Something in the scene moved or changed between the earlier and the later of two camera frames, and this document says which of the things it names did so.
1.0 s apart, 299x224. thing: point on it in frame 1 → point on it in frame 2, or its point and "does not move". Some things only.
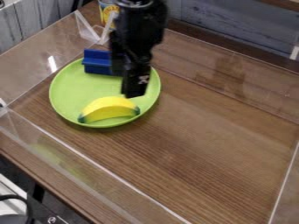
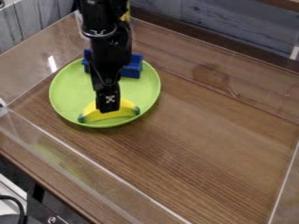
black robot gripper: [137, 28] → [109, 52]
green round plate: [73, 88] does not move
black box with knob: [49, 211] does not move
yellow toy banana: [107, 107] does not move
